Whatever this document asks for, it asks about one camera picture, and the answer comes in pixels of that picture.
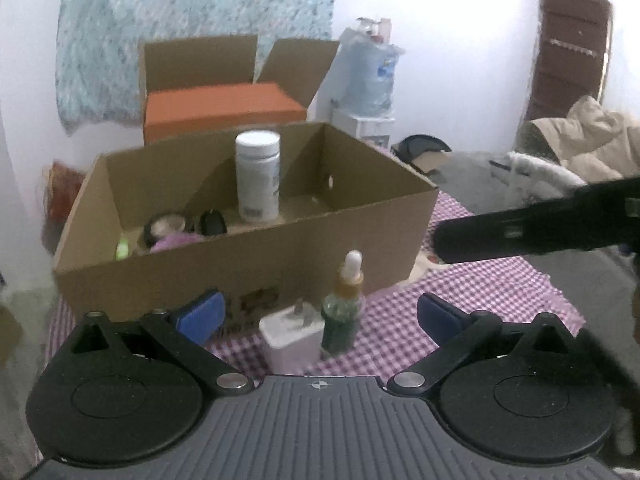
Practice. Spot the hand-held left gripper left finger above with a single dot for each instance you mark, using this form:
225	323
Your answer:
200	316

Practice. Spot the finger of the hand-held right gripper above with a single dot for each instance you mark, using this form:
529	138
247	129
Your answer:
480	237

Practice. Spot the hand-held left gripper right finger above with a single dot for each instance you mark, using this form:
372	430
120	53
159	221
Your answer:
440	316

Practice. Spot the purple plastic lid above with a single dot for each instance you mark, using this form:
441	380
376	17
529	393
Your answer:
172	242

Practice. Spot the black key fob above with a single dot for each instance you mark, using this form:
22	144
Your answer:
212	222

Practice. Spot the white charger plug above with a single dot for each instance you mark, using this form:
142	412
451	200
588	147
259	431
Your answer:
292	335

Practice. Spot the black tape roll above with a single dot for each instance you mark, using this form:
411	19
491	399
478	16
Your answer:
162	227

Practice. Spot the green dropper bottle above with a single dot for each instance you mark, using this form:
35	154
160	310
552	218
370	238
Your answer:
342	320

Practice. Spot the green small tube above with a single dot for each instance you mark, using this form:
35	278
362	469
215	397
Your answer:
122	250

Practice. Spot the brown cardboard box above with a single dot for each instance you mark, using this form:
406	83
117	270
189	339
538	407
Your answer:
310	260

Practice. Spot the white bottle green label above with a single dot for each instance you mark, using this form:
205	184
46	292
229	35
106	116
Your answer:
257	180

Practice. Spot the pink checked tablecloth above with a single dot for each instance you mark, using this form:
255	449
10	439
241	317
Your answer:
400	330

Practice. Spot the beige jacket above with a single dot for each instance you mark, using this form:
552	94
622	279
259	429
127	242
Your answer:
595	135

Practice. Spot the white cloth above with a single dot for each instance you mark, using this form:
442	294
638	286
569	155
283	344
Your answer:
540	172

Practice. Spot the small cardboard piece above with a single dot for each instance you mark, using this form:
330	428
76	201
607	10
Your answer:
432	162

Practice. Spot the black dustpan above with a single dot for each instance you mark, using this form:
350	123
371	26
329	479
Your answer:
420	146

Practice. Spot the white water dispenser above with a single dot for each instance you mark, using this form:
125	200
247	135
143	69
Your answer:
365	127

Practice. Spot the brown wooden door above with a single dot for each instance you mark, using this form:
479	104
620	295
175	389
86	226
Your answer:
570	50

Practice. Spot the red patterned bag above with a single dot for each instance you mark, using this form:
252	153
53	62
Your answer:
62	200

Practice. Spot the orange box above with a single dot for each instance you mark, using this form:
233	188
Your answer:
220	110

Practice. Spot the large open carton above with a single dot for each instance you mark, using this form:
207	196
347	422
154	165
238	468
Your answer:
200	62

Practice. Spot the floral teal blanket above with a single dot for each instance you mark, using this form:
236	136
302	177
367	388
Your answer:
175	10

